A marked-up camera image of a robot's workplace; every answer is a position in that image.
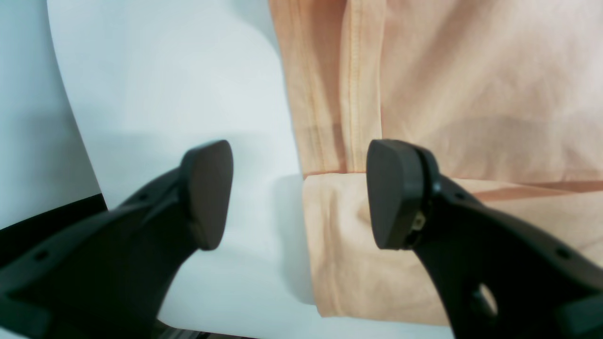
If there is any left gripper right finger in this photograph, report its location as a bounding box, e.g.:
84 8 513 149
367 139 603 339

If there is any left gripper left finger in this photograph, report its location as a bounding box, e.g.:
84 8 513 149
1 140 234 339

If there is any peach T-shirt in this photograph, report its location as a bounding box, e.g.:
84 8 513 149
269 0 603 325

